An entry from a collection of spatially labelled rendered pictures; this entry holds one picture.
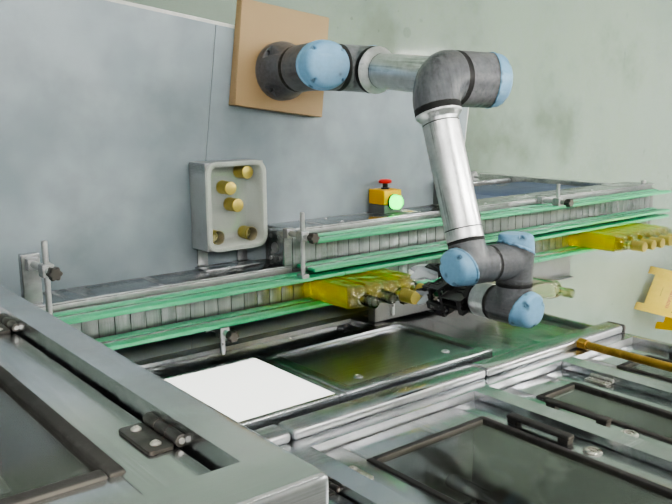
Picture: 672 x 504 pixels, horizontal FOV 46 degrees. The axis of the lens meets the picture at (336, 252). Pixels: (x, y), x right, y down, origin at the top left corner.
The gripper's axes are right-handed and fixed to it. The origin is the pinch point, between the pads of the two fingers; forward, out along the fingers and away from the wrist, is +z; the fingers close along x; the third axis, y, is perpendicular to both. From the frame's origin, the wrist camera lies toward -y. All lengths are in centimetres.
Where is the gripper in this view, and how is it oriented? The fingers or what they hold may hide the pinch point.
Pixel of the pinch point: (419, 278)
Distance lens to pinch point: 188.9
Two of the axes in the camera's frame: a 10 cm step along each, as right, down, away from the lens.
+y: -7.4, 4.3, -5.2
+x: 2.6, 8.9, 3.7
